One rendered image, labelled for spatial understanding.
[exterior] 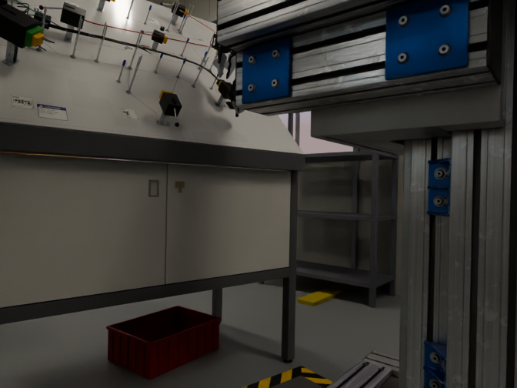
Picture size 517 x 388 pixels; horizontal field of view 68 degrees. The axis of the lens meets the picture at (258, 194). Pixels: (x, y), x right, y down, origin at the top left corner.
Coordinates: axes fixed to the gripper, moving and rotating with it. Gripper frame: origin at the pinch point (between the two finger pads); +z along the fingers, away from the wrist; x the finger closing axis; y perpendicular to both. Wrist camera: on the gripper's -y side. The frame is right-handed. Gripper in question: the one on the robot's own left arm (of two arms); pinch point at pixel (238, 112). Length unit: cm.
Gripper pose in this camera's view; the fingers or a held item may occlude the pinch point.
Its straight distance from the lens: 148.0
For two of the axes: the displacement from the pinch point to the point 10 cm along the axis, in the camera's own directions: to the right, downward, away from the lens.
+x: -9.5, -3.2, 0.1
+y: 2.6, -7.4, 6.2
